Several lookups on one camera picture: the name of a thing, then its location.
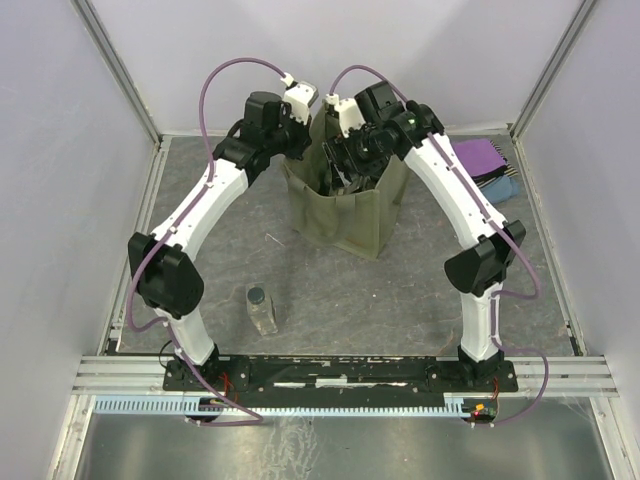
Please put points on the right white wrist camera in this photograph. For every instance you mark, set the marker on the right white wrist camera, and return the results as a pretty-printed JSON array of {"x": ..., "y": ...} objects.
[{"x": 346, "y": 113}]

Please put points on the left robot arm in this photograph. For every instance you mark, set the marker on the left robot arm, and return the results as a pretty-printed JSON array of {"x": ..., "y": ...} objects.
[{"x": 162, "y": 262}]

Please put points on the aluminium front rail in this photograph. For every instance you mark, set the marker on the aluminium front rail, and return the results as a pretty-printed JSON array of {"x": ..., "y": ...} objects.
[{"x": 568, "y": 376}]

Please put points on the clear square bottle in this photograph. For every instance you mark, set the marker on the clear square bottle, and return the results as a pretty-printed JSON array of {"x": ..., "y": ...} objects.
[{"x": 260, "y": 309}]

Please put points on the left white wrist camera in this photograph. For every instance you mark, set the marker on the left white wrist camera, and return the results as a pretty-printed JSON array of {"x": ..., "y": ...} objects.
[{"x": 300, "y": 96}]

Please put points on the purple folded cloth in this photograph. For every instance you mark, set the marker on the purple folded cloth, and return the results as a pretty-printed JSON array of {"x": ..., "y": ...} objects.
[{"x": 466, "y": 152}]

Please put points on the blue slotted cable duct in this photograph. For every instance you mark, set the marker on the blue slotted cable duct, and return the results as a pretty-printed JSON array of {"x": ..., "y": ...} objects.
[{"x": 341, "y": 406}]

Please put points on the green canvas bag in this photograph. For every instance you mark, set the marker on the green canvas bag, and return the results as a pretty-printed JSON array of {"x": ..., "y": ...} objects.
[{"x": 359, "y": 223}]

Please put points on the black white striped cloth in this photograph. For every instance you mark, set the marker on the black white striped cloth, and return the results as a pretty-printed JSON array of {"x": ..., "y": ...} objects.
[{"x": 495, "y": 172}]

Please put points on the blue folded cloth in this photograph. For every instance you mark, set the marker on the blue folded cloth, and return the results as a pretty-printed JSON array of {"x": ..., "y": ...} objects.
[{"x": 501, "y": 190}]

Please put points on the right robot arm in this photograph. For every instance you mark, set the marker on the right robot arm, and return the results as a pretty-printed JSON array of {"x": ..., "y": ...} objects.
[{"x": 376, "y": 125}]

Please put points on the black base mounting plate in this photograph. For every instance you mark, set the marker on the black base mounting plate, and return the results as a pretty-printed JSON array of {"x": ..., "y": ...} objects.
[{"x": 395, "y": 378}]

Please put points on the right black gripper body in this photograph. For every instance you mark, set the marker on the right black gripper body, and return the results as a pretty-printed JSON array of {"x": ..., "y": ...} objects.
[{"x": 363, "y": 150}]

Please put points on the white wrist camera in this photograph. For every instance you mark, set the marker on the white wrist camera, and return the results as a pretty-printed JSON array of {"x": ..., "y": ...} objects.
[
  {"x": 300, "y": 96},
  {"x": 346, "y": 113}
]

